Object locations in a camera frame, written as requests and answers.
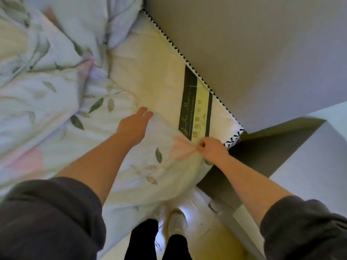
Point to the person's right hand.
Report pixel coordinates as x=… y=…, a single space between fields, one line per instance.
x=214 y=151

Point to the person's left hand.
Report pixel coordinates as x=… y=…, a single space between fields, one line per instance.
x=134 y=127

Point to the white quilted mattress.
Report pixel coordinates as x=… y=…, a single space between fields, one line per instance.
x=151 y=73

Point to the floral leaf print bed sheet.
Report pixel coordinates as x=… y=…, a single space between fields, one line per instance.
x=81 y=148

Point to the grey headboard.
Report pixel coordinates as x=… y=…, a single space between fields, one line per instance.
x=257 y=51

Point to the person's right forearm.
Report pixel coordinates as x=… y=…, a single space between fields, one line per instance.
x=249 y=186

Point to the person's left forearm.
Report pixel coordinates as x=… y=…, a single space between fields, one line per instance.
x=100 y=167

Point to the person's white right shoe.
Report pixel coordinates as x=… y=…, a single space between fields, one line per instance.
x=177 y=222

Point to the person's white shoe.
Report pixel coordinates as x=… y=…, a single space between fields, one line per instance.
x=177 y=222
x=158 y=213

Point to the person's white left shoe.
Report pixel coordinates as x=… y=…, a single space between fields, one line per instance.
x=158 y=213

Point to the person's black trousers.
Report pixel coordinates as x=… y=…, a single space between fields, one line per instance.
x=142 y=241

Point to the grey nightstand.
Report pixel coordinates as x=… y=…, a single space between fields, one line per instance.
x=311 y=170

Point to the dark grey right sleeve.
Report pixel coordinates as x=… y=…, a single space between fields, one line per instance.
x=303 y=232

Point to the dark grey sleeve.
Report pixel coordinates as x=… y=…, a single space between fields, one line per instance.
x=48 y=219
x=303 y=232

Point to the dark grey left sleeve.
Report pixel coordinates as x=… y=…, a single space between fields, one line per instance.
x=48 y=219

